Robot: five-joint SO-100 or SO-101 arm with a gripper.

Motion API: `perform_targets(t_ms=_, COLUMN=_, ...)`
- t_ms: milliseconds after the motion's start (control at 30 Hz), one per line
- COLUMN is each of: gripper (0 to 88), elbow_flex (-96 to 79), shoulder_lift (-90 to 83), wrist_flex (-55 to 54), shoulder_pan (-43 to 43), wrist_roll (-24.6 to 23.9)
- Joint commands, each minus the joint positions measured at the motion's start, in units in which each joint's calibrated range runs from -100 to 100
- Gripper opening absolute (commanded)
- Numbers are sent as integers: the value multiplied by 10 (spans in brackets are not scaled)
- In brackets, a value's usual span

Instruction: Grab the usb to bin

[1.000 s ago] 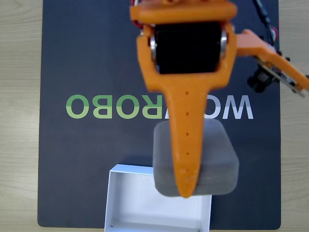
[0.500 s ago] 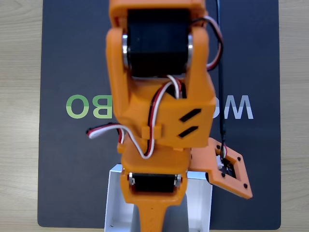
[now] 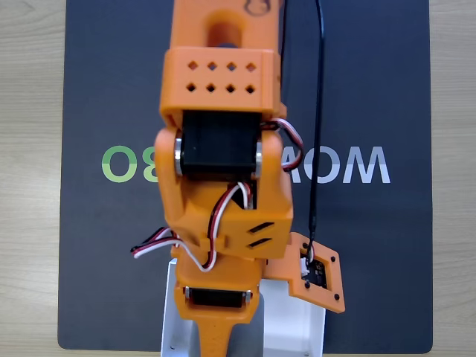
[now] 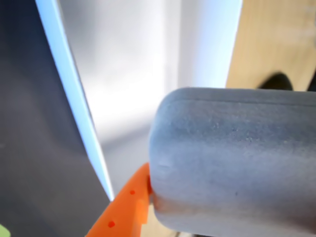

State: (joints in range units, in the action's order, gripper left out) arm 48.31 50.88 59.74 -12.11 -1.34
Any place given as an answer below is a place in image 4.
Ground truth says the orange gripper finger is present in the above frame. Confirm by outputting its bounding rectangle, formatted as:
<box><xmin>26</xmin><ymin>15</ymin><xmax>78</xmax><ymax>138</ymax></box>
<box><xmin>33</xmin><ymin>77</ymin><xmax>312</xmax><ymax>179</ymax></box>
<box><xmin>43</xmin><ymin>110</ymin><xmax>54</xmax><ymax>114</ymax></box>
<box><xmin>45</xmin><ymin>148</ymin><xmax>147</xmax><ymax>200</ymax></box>
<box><xmin>85</xmin><ymin>162</ymin><xmax>152</xmax><ymax>237</ymax></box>

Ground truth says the grey rounded square case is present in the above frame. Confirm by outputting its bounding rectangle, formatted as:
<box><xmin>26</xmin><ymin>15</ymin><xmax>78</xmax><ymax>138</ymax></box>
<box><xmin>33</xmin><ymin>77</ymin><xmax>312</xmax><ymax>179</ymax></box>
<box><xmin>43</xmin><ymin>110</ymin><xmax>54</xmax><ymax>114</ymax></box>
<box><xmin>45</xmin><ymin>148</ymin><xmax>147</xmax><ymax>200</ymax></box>
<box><xmin>147</xmin><ymin>86</ymin><xmax>316</xmax><ymax>237</ymax></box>

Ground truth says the dark mat with WOWROBO print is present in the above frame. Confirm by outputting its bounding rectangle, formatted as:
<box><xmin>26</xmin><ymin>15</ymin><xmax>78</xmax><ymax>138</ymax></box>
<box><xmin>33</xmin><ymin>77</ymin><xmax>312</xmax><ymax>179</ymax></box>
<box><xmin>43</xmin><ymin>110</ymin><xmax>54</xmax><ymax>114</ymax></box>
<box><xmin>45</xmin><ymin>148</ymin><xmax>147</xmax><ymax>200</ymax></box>
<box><xmin>0</xmin><ymin>0</ymin><xmax>115</xmax><ymax>237</ymax></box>

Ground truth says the white open cardboard box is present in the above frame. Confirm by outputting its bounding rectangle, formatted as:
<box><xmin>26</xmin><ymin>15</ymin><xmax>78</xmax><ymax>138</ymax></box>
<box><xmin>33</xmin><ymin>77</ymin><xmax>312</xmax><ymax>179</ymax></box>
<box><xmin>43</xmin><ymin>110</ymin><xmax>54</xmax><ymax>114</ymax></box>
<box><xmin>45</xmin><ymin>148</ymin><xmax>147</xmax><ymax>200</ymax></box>
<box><xmin>34</xmin><ymin>0</ymin><xmax>244</xmax><ymax>201</ymax></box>

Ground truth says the black rounded object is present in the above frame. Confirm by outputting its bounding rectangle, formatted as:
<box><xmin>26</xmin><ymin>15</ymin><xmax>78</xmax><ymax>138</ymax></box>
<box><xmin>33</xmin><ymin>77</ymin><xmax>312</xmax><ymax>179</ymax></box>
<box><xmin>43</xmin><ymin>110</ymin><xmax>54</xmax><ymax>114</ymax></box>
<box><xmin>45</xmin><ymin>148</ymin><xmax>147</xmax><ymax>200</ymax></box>
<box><xmin>256</xmin><ymin>71</ymin><xmax>295</xmax><ymax>91</ymax></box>

